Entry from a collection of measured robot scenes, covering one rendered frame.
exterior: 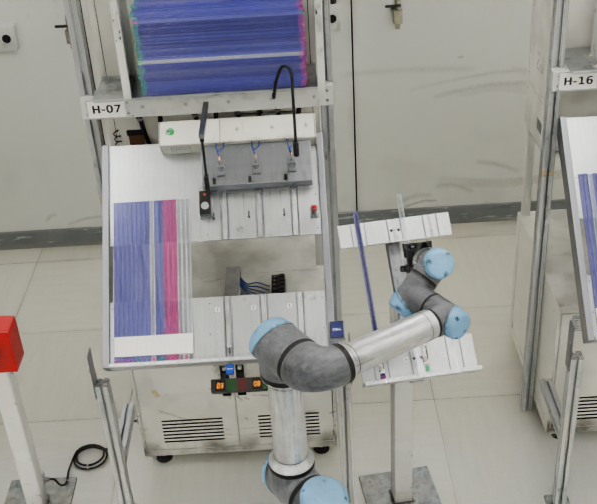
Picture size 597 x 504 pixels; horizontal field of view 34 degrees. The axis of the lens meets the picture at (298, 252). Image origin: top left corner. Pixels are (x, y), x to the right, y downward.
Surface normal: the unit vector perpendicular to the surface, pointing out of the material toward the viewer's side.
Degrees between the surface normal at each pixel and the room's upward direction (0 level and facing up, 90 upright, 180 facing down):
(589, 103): 90
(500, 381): 0
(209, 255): 0
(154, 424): 90
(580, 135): 44
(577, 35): 90
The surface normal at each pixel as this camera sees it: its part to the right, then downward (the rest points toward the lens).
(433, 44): 0.02, 0.52
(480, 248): -0.06, -0.85
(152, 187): -0.03, -0.25
